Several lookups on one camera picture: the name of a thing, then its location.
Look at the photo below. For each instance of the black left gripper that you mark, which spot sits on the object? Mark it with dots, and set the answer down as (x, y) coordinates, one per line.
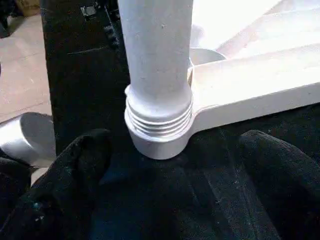
(100, 15)

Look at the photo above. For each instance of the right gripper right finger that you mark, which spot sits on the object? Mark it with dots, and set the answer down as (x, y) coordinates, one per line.
(282, 180)

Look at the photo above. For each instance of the white plastic table top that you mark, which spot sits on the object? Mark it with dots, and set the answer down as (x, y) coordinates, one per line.
(250, 82)

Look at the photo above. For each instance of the white plastic table leg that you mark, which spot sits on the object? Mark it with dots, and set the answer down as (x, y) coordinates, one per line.
(155, 50)

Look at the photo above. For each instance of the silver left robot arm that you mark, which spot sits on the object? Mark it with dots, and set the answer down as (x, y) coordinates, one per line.
(25, 140)

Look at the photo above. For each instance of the black work mat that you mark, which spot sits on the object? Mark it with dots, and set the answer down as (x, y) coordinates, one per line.
(82, 87)

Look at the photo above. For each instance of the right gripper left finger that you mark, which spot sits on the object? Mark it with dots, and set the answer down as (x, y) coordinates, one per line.
(65, 190)

